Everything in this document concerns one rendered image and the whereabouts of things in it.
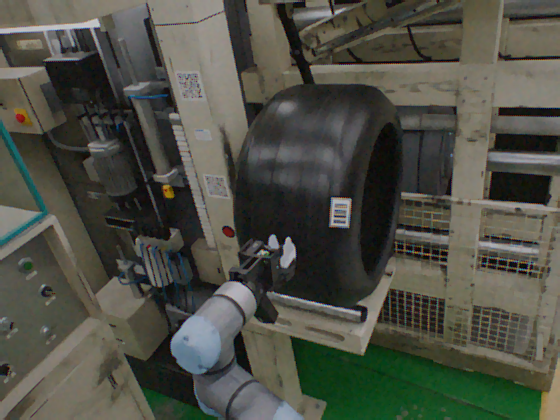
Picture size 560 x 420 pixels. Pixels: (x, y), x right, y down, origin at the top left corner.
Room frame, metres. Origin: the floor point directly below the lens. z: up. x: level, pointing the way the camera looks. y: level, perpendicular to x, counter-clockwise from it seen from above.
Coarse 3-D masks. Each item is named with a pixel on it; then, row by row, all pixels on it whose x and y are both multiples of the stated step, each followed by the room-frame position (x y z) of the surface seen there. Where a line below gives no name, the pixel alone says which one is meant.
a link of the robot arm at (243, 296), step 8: (224, 288) 0.59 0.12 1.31; (232, 288) 0.59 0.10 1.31; (240, 288) 0.59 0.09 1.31; (232, 296) 0.57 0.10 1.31; (240, 296) 0.58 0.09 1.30; (248, 296) 0.58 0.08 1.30; (240, 304) 0.56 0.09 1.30; (248, 304) 0.57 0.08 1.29; (248, 312) 0.56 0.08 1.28; (248, 320) 0.57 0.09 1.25
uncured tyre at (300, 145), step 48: (288, 96) 1.06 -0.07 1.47; (336, 96) 1.00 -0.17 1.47; (384, 96) 1.08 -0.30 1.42; (288, 144) 0.91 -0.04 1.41; (336, 144) 0.86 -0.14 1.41; (384, 144) 1.24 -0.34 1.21; (240, 192) 0.90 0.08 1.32; (288, 192) 0.84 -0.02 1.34; (336, 192) 0.80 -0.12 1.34; (384, 192) 1.21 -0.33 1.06; (240, 240) 0.87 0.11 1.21; (336, 240) 0.77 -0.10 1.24; (384, 240) 1.05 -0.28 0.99; (288, 288) 0.83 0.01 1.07; (336, 288) 0.77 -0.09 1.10
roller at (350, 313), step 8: (272, 296) 0.99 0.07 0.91; (280, 296) 0.98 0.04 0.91; (288, 304) 0.96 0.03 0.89; (296, 304) 0.95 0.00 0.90; (304, 304) 0.94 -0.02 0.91; (312, 304) 0.92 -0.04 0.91; (320, 304) 0.92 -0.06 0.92; (320, 312) 0.91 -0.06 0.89; (328, 312) 0.90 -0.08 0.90; (336, 312) 0.89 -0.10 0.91; (344, 312) 0.88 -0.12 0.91; (352, 312) 0.87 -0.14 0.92; (360, 312) 0.86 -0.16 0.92; (360, 320) 0.85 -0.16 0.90
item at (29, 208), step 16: (0, 128) 1.05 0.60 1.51; (0, 144) 1.04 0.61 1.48; (0, 160) 1.02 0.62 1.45; (16, 160) 1.05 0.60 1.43; (0, 176) 1.01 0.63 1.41; (16, 176) 1.03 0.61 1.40; (0, 192) 0.99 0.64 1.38; (16, 192) 1.02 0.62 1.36; (32, 192) 1.05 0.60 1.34; (0, 208) 0.98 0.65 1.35; (16, 208) 1.00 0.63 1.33; (32, 208) 1.03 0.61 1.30; (0, 224) 0.96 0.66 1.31; (16, 224) 0.99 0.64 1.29; (0, 240) 0.94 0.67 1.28
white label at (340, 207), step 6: (336, 198) 0.79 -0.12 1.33; (342, 198) 0.79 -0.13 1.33; (336, 204) 0.78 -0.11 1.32; (342, 204) 0.78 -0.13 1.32; (348, 204) 0.78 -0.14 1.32; (336, 210) 0.78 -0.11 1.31; (342, 210) 0.78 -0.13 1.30; (348, 210) 0.77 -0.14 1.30; (330, 216) 0.78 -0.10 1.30; (336, 216) 0.77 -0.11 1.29; (342, 216) 0.77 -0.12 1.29; (348, 216) 0.77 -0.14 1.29; (330, 222) 0.77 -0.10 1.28; (336, 222) 0.77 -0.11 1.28; (342, 222) 0.77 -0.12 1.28; (348, 222) 0.76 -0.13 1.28
